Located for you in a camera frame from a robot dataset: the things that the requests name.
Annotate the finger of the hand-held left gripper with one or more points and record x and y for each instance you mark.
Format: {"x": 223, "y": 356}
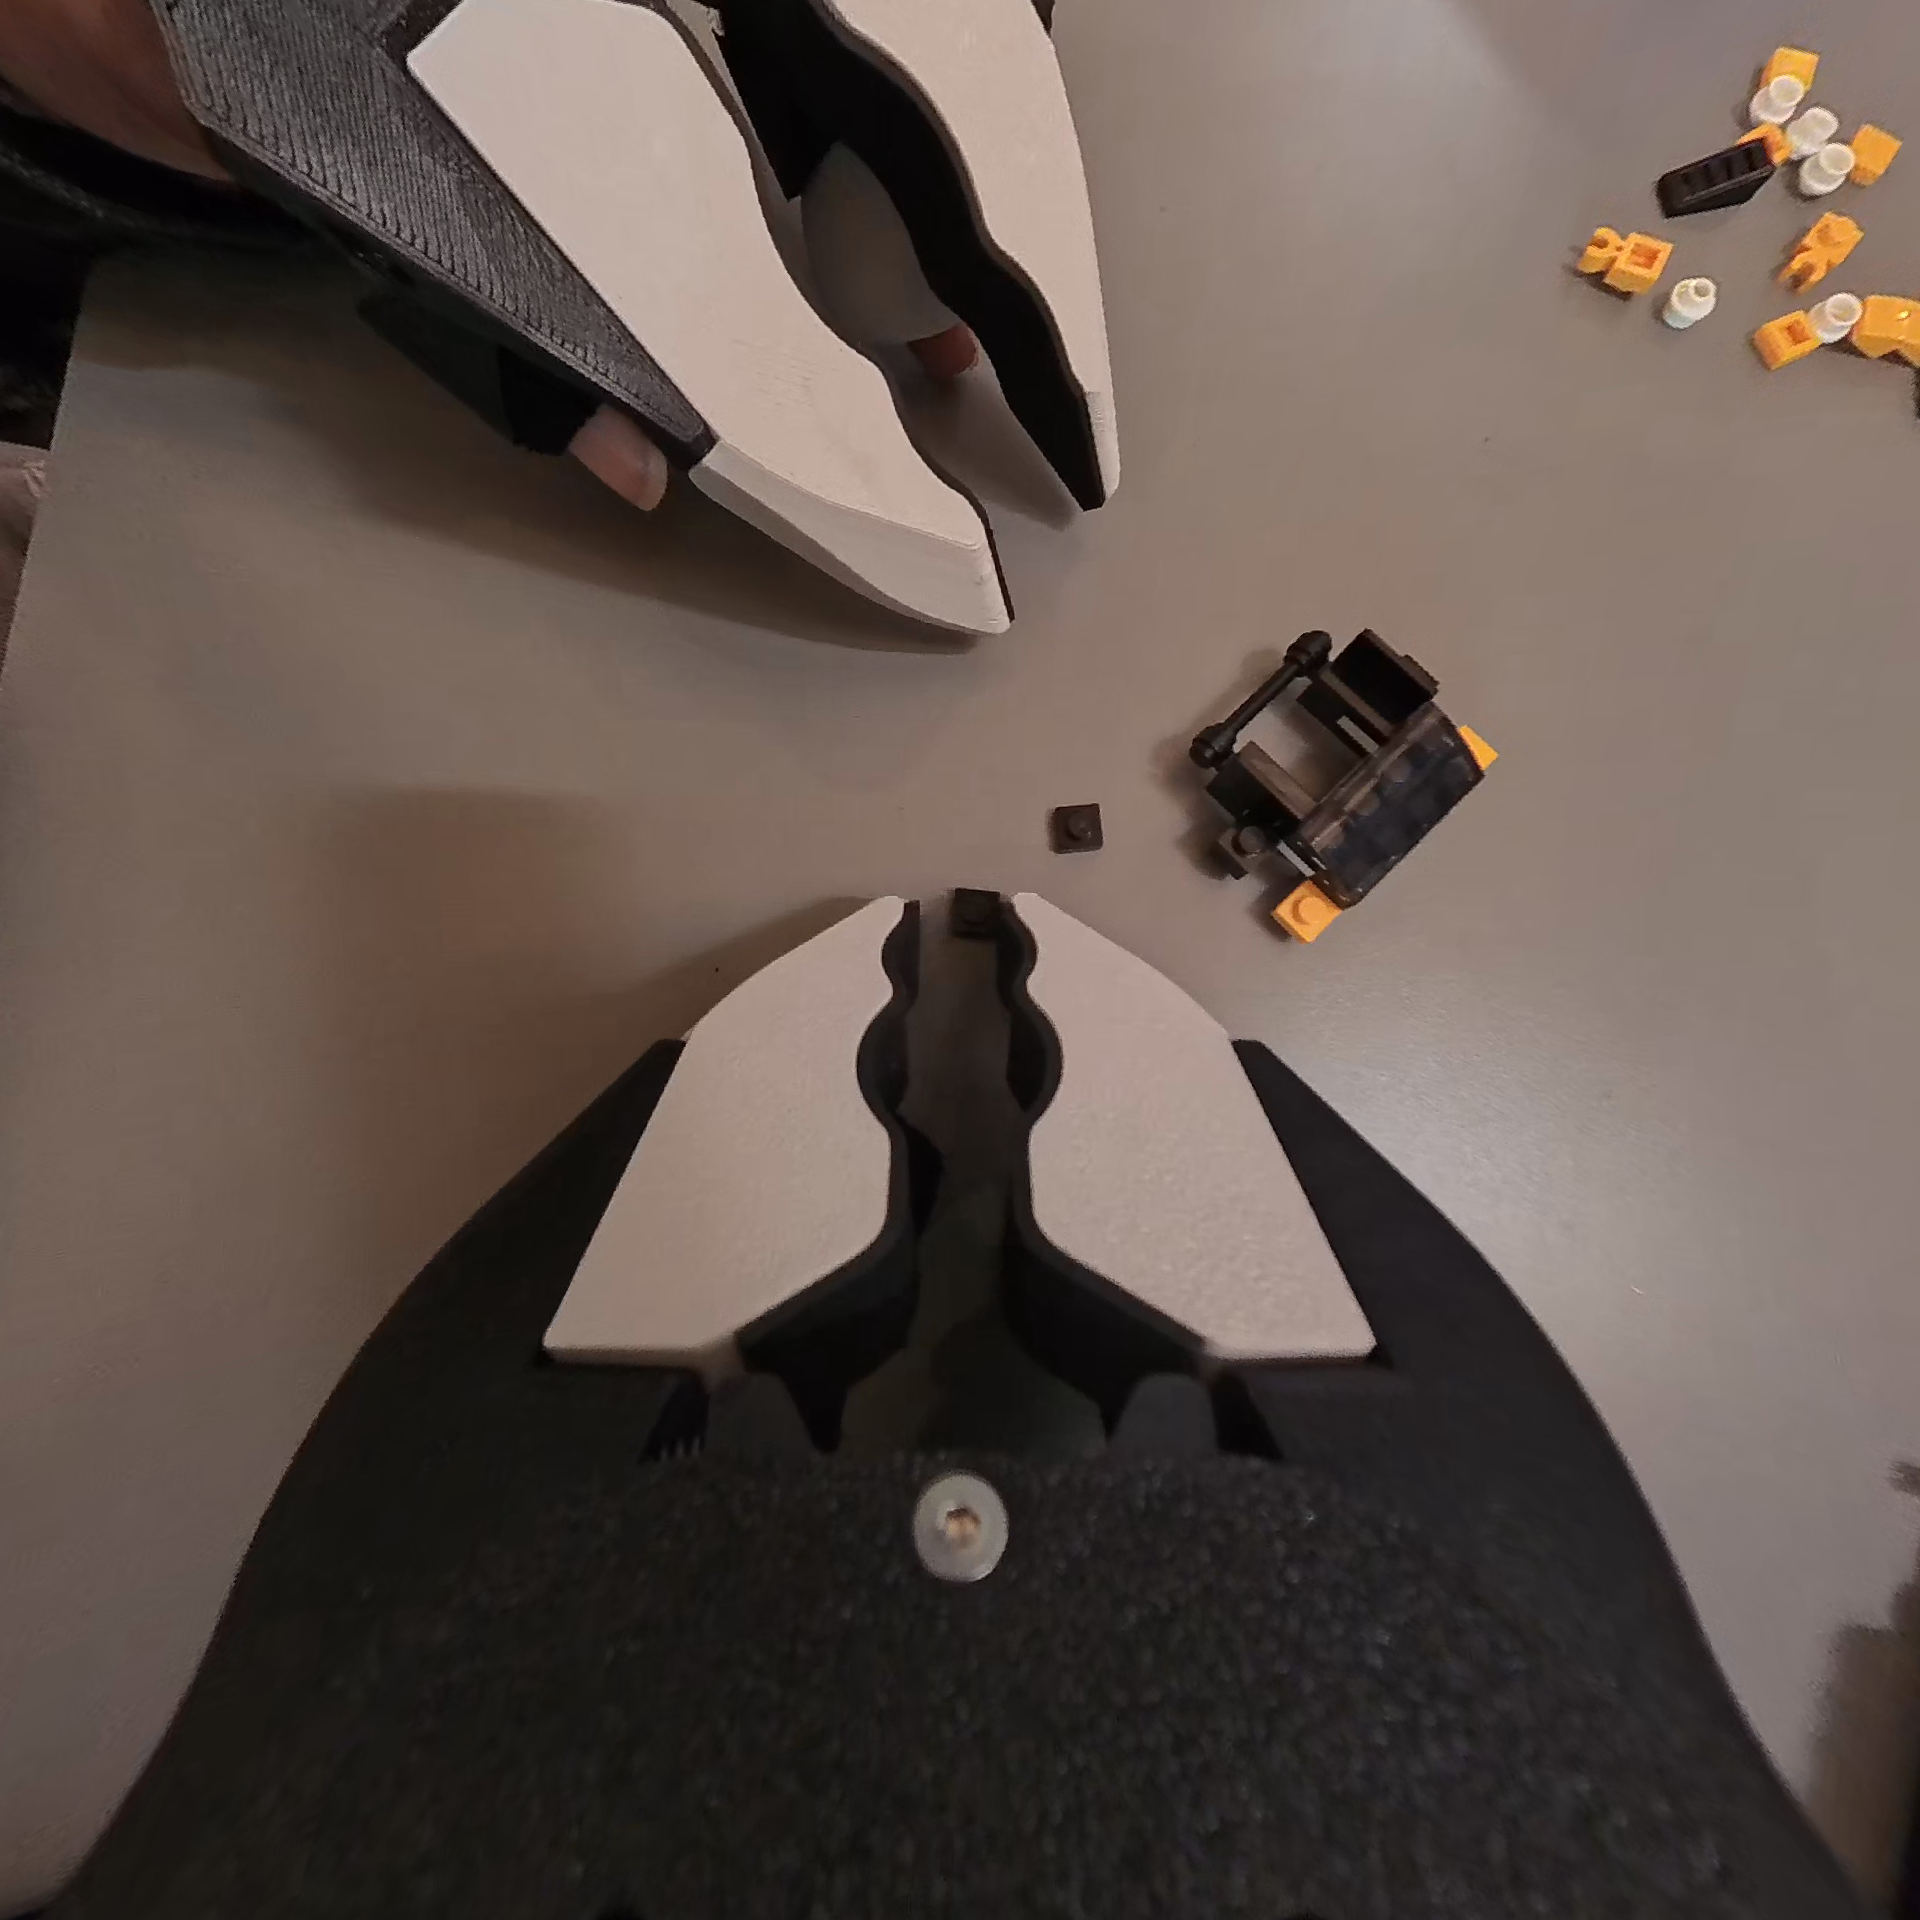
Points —
{"x": 1005, "y": 134}
{"x": 645, "y": 241}

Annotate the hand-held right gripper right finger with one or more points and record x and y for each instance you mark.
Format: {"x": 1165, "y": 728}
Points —
{"x": 1187, "y": 1186}

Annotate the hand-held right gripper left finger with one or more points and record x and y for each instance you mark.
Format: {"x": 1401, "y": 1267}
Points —
{"x": 748, "y": 1186}

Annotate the small black lego stud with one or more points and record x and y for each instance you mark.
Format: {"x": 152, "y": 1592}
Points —
{"x": 975, "y": 908}
{"x": 1079, "y": 827}

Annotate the black lego windshield assembly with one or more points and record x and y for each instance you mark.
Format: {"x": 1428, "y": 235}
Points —
{"x": 1349, "y": 794}

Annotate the person's left forearm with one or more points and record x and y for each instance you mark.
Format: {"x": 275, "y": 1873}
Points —
{"x": 37, "y": 270}

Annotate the pile of small lego pieces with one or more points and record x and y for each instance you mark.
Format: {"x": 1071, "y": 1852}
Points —
{"x": 1624, "y": 260}

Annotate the person's left hand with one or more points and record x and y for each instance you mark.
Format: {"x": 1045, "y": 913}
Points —
{"x": 621, "y": 465}

